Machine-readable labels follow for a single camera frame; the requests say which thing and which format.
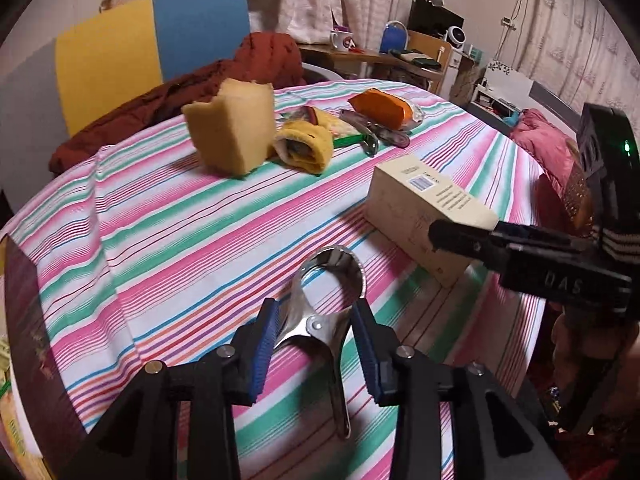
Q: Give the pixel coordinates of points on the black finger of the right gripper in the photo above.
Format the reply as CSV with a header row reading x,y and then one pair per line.
x,y
495,247

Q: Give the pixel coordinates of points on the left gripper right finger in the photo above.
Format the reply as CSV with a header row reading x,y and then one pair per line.
x,y
491,437

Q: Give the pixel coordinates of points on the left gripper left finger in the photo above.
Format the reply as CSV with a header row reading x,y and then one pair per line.
x,y
137,437

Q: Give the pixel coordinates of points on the beige cardboard box with barcode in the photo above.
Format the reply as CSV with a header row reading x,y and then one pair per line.
x,y
406,196

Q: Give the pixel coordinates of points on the silver metal clamp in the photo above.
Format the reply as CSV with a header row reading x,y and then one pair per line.
x,y
324,329

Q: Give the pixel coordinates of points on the yellow sponge block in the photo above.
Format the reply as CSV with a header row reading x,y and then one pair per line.
x,y
233,132

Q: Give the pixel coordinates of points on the pink bedding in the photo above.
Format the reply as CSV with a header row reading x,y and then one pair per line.
x,y
547,145

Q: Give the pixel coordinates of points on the golden tray box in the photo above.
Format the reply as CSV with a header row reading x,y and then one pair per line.
x,y
49,411

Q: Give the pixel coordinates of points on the dark metal pliers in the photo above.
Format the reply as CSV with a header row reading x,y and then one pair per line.
x,y
374,133

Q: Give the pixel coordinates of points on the orange pouch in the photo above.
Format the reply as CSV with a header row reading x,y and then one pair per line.
x,y
383,108

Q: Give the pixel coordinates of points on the colourful snack packet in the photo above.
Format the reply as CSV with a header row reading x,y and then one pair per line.
x,y
342,133

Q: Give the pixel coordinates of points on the striped tablecloth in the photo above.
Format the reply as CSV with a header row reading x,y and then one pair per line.
x,y
142,254

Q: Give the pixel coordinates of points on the wooden side desk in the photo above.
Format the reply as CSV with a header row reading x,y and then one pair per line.
x,y
424,63

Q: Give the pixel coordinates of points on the yellow rolled cloth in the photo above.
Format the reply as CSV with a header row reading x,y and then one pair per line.
x,y
303,145

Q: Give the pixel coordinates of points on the white red mug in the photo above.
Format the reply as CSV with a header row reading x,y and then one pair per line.
x,y
342,41

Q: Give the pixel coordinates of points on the dark red jacket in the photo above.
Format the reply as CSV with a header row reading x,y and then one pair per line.
x,y
263,57

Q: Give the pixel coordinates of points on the grey yellow blue chair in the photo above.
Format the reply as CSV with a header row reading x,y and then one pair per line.
x,y
98,65

